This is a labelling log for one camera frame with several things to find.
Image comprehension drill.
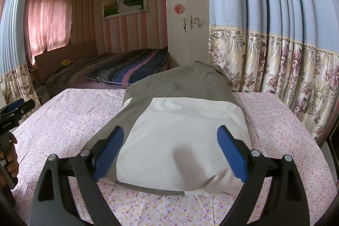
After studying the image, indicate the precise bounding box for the striped blanket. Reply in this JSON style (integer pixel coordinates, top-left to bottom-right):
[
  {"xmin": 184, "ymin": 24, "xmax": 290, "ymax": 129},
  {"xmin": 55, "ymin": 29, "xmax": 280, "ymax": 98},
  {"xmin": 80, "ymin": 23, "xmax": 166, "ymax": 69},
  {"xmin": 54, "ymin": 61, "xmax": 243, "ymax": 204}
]
[{"xmin": 83, "ymin": 47, "xmax": 170, "ymax": 86}]

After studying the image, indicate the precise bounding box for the white wardrobe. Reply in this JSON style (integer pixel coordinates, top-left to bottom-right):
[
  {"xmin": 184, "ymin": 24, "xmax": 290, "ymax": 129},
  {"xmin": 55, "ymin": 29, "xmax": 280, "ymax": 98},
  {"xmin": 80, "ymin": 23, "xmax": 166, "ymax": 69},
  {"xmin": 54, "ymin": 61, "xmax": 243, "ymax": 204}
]
[{"xmin": 165, "ymin": 0, "xmax": 210, "ymax": 69}]

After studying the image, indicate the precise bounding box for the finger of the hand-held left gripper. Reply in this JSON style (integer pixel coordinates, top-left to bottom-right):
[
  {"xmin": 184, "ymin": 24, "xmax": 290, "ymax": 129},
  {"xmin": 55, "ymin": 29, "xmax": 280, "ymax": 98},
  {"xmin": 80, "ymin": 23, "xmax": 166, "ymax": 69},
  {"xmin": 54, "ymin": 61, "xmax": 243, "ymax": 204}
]
[
  {"xmin": 0, "ymin": 98, "xmax": 25, "ymax": 117},
  {"xmin": 12, "ymin": 99, "xmax": 36, "ymax": 121}
]

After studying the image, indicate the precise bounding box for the blue floral curtain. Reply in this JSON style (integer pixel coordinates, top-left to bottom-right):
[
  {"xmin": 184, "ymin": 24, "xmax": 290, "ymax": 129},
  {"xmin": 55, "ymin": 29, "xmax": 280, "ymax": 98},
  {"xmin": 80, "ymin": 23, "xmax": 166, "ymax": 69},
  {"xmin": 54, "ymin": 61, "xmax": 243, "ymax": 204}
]
[
  {"xmin": 0, "ymin": 0, "xmax": 41, "ymax": 110},
  {"xmin": 207, "ymin": 0, "xmax": 339, "ymax": 144}
]

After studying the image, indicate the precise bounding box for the bed with floral sheet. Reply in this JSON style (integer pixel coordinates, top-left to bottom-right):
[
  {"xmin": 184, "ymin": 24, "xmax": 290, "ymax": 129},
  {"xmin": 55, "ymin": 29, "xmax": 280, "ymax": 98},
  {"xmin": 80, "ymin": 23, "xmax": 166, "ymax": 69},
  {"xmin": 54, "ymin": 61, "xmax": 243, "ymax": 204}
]
[{"xmin": 11, "ymin": 88, "xmax": 334, "ymax": 226}]

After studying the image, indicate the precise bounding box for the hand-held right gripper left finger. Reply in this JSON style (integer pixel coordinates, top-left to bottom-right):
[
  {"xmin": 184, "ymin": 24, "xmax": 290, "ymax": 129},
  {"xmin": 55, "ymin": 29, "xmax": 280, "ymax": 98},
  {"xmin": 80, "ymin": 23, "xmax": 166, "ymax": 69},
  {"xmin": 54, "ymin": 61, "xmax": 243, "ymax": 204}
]
[{"xmin": 30, "ymin": 125, "xmax": 125, "ymax": 226}]

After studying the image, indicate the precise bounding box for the bed with pink mattress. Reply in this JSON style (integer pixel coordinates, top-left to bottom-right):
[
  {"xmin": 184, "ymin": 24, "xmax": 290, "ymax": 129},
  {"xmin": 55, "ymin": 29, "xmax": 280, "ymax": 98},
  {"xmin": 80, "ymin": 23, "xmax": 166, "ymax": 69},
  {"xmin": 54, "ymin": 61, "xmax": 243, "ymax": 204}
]
[{"xmin": 44, "ymin": 46, "xmax": 170, "ymax": 91}]

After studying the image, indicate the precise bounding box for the brown headboard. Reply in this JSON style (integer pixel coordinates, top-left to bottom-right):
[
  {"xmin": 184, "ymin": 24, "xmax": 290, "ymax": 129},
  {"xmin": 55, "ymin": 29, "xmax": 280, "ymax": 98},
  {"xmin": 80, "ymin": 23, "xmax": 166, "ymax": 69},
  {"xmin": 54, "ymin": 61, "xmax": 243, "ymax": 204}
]
[{"xmin": 34, "ymin": 39, "xmax": 97, "ymax": 81}]

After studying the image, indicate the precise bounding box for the framed wall picture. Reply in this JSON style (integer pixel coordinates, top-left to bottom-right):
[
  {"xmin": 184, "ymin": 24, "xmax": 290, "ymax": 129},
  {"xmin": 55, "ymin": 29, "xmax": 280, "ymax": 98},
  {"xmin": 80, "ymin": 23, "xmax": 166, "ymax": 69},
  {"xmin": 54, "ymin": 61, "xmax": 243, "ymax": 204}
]
[{"xmin": 101, "ymin": 0, "xmax": 148, "ymax": 20}]

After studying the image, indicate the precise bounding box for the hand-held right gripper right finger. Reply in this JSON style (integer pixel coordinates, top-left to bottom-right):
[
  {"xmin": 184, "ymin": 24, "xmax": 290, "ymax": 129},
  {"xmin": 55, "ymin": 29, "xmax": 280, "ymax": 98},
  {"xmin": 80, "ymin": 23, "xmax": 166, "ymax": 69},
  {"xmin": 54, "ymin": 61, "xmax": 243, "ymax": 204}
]
[{"xmin": 217, "ymin": 125, "xmax": 310, "ymax": 226}]

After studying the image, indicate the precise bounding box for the person's left hand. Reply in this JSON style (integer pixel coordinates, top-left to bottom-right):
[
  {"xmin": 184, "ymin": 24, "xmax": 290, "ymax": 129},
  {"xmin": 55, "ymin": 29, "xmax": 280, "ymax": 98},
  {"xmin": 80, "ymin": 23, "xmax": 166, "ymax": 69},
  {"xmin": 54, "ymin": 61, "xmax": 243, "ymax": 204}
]
[{"xmin": 0, "ymin": 133, "xmax": 19, "ymax": 179}]

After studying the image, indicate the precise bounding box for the olive green jacket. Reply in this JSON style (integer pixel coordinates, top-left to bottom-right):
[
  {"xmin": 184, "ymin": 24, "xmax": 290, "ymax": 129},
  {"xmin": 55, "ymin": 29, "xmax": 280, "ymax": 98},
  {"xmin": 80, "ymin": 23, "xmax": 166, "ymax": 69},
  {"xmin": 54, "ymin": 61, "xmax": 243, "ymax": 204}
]
[{"xmin": 81, "ymin": 60, "xmax": 252, "ymax": 197}]

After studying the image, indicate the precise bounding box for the pink window curtain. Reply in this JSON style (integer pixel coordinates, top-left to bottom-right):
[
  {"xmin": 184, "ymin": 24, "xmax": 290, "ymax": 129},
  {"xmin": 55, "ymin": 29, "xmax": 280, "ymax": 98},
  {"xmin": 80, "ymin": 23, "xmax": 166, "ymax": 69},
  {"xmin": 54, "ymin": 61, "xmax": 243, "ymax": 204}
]
[{"xmin": 25, "ymin": 0, "xmax": 73, "ymax": 65}]

